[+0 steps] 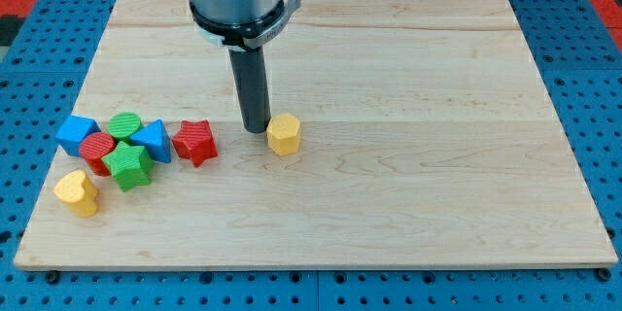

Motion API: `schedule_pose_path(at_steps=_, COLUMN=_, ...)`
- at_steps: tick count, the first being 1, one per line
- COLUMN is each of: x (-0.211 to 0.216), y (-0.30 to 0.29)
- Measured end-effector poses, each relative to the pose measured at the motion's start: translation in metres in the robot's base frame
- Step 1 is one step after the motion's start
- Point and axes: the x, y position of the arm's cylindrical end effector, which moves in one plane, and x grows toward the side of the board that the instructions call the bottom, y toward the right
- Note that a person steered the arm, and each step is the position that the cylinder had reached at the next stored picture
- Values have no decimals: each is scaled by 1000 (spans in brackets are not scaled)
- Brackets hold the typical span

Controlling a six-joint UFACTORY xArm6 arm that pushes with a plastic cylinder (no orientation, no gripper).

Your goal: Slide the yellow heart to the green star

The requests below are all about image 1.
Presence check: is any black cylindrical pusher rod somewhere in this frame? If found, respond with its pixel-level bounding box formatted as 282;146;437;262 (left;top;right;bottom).
229;48;271;133

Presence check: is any yellow heart block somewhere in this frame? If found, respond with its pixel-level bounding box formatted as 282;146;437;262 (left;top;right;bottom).
53;170;98;218

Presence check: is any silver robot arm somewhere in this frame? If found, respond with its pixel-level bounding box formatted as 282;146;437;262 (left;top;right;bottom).
189;0;301;133

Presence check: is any red star block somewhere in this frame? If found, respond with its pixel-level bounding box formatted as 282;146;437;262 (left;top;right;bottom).
172;120;218;168

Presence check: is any green star block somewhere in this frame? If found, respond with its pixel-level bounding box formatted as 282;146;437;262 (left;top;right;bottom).
102;141;154;191

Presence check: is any yellow hexagon block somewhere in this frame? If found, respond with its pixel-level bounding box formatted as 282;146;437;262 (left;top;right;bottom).
266;113;301;156

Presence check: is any blue triangle block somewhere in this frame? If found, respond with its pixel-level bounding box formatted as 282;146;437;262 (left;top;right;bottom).
130;120;171;163

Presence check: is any green cylinder block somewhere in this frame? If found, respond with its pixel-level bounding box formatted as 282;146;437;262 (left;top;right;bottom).
108;112;144;143

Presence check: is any red cylinder block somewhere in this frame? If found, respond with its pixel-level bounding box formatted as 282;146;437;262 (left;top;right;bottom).
79;131;117;177

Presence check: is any blue cube block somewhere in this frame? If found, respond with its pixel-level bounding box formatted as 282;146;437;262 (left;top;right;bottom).
54;115;100;157

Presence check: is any wooden board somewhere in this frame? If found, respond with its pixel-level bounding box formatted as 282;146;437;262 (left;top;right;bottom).
14;0;618;272

